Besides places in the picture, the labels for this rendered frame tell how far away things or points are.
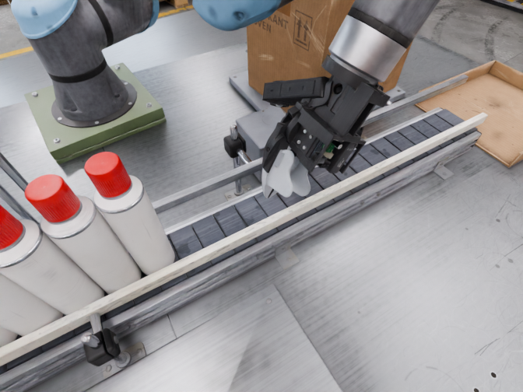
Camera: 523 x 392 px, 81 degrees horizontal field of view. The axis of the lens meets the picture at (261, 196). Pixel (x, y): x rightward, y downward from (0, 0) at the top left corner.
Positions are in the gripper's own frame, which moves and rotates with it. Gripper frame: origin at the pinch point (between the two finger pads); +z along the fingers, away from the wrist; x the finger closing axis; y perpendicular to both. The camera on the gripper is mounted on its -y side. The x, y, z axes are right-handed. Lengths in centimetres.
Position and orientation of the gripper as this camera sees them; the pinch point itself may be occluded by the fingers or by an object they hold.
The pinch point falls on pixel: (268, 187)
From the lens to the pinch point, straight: 47.1
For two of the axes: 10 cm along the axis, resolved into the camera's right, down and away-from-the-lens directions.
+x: 7.5, -0.3, 6.6
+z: -4.3, 7.4, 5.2
